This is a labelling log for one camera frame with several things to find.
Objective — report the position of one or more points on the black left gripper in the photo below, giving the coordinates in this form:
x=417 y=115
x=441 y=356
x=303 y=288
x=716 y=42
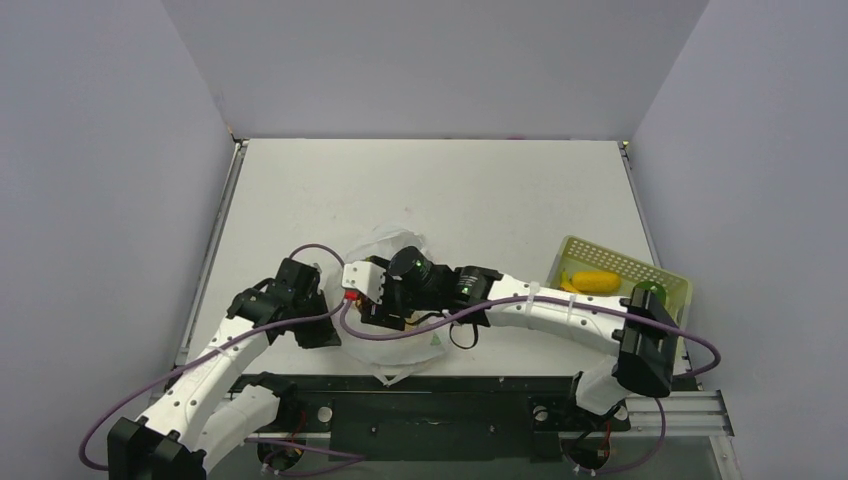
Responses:
x=324 y=335

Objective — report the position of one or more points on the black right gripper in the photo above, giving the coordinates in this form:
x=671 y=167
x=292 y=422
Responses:
x=382 y=312

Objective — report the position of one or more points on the white plastic bag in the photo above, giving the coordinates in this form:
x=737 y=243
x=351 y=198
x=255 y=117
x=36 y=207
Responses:
x=391 y=361

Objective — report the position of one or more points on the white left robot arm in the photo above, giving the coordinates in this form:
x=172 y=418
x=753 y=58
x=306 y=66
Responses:
x=185 y=433

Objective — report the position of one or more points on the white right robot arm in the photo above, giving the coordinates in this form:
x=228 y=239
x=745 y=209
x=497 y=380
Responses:
x=635 y=334

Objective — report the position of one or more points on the yellow fake banana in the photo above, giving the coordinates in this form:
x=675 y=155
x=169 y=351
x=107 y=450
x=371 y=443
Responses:
x=565 y=283

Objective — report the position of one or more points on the yellow fake mango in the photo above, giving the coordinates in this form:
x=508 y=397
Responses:
x=596 y=282

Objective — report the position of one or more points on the green halved fake fruit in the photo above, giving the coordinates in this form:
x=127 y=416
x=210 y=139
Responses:
x=655 y=288

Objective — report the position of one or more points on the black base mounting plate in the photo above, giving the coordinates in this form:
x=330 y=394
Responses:
x=433 y=418

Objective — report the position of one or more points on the yellow-green perforated plastic basket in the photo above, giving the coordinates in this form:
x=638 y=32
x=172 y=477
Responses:
x=580 y=255

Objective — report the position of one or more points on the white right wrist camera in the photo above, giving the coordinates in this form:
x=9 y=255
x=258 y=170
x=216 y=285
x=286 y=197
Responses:
x=366 y=278

